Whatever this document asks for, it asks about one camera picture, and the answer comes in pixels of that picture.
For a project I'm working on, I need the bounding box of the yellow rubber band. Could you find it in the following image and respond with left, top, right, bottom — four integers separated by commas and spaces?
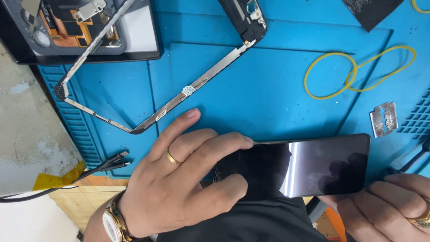
345, 45, 417, 92
304, 52, 359, 100
411, 0, 430, 14

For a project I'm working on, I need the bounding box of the chunky gold ring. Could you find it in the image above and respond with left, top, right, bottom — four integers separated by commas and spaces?
407, 198, 430, 229

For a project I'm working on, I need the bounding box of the yellow tape strip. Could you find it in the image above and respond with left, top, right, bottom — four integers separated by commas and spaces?
32, 160, 87, 191

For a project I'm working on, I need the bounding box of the black adhesive sheet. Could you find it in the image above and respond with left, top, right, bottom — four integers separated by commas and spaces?
342, 0, 406, 33

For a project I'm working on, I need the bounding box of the plain gold ring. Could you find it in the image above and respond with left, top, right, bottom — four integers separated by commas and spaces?
165, 149, 184, 165

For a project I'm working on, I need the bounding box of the black charging cable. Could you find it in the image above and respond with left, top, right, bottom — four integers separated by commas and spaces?
75, 161, 132, 180
0, 151, 130, 202

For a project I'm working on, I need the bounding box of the gold wristwatch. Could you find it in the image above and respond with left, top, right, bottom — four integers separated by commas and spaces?
102, 190, 135, 242

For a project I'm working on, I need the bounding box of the blue repair mat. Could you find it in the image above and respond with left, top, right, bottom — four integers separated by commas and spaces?
36, 0, 430, 184

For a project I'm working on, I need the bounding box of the person's left hand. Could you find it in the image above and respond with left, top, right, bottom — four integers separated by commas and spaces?
118, 108, 254, 239

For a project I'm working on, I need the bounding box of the black handled tool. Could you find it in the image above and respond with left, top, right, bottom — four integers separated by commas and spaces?
386, 138, 430, 176

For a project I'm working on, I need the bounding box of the person's black clothing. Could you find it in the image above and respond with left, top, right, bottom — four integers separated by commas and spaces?
157, 198, 331, 242

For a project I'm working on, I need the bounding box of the black smartphone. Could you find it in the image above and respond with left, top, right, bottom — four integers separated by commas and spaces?
213, 133, 371, 201

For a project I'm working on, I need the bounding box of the steel razor blade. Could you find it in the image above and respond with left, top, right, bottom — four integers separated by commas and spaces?
370, 102, 398, 138

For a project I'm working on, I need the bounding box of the person's right hand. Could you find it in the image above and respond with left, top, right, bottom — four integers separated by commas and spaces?
317, 173, 430, 242

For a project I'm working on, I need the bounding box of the metal phone middle frame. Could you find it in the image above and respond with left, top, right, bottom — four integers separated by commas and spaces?
54, 0, 268, 135

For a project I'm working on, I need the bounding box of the grey opened phone body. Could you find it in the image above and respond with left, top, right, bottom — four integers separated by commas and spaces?
3, 0, 128, 56

